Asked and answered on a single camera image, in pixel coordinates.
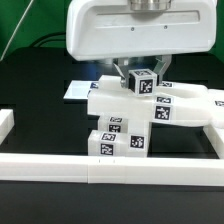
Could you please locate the white U-shaped fence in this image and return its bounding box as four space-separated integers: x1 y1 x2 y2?
0 109 224 188

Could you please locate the grey diagonal rod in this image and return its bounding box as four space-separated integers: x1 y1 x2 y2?
0 0 35 62

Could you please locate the white chair seat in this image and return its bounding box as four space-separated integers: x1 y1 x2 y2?
127 119 152 158

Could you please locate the black cable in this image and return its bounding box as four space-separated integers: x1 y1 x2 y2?
29 31 68 48

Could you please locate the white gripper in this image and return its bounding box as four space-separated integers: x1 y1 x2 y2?
66 0 217 88

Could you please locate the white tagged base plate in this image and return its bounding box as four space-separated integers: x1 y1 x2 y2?
64 80 98 100

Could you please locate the white tagged cube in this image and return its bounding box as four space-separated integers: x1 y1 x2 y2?
128 69 157 96

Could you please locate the white chair back frame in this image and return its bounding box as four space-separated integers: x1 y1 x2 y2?
87 75 224 129

